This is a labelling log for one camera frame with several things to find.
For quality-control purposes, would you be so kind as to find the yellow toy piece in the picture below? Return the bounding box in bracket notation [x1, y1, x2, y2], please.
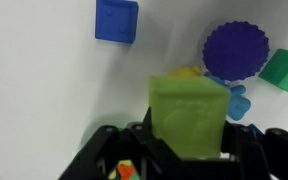
[168, 66, 202, 77]

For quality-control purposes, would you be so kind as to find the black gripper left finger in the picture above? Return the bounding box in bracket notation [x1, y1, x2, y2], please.
[59, 109, 184, 180]

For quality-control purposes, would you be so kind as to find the light blue toy piece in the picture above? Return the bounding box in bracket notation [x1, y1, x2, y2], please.
[208, 75, 251, 121]

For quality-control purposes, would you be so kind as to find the purple ridged ball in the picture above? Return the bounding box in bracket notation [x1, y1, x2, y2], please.
[202, 21, 270, 81]

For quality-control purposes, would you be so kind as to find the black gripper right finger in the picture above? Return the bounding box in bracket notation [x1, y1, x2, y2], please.
[217, 122, 288, 180]

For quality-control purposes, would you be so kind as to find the green cube block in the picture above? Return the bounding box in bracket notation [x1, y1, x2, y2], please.
[259, 49, 288, 92]

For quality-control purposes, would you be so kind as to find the royal blue square block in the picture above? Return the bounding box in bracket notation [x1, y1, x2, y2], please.
[95, 0, 139, 44]

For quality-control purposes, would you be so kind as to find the light green translucent block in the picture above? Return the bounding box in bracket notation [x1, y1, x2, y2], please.
[149, 76, 230, 158]

